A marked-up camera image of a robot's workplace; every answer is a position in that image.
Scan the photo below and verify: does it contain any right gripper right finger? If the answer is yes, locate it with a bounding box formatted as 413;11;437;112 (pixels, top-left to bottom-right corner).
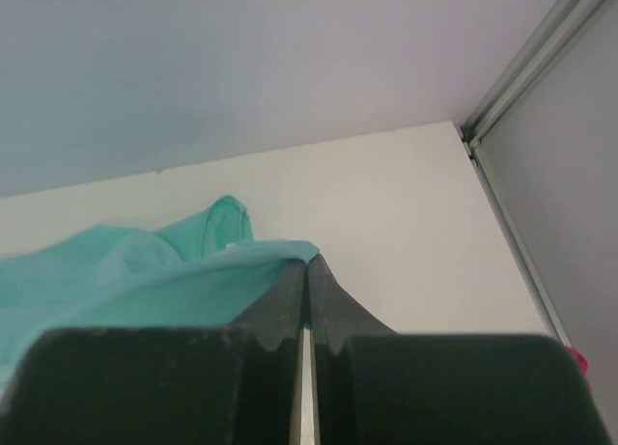
307;257;610;444

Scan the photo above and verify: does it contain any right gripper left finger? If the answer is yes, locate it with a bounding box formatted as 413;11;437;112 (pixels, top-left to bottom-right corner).
1;261;306;444

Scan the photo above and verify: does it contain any teal t shirt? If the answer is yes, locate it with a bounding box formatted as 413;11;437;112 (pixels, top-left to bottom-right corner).
1;196;319;386

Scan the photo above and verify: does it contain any folded pink t shirt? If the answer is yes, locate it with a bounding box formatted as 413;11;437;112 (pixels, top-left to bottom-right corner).
564;346;591;393

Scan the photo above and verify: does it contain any aluminium rail frame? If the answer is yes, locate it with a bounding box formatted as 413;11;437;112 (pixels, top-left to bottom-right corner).
463;0;617;352

